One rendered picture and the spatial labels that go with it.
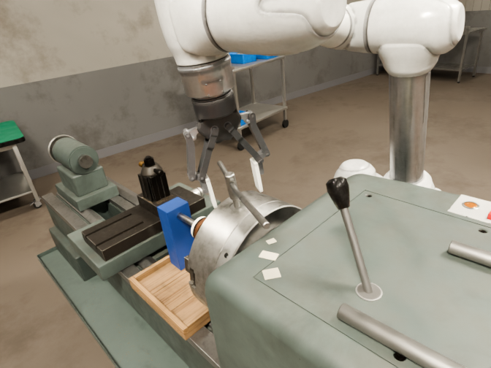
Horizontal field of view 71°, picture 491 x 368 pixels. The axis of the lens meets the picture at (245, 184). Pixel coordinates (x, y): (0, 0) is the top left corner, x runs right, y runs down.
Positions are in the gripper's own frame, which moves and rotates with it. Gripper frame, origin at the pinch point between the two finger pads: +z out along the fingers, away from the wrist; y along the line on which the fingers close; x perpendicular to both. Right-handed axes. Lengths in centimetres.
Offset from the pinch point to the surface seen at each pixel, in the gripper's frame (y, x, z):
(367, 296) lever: 9.2, -32.1, 3.9
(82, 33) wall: -63, 423, -6
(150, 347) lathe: -40, 31, 74
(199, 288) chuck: -13.6, -3.6, 19.7
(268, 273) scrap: -1.7, -21.9, 3.4
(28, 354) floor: -122, 98, 123
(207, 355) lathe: -17.7, -4.2, 42.1
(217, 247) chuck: -7.2, -3.6, 10.3
